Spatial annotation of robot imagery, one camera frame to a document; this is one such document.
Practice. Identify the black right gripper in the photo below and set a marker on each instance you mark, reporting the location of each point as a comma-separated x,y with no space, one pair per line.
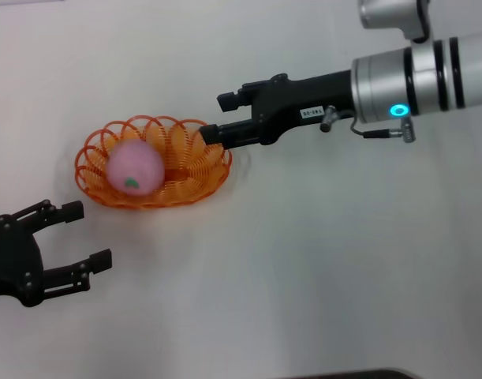
296,102

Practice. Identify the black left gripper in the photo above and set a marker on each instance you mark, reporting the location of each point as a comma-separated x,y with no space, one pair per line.
12,260

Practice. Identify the orange woven plastic basket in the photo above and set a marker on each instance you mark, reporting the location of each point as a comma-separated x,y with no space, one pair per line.
193,173

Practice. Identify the pink plush peach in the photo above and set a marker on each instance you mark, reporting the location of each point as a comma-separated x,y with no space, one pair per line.
134,166

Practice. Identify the black robot torso edge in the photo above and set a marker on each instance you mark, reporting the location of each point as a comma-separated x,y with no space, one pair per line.
355,376

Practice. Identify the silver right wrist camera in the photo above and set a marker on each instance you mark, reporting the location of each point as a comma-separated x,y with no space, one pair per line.
386,13

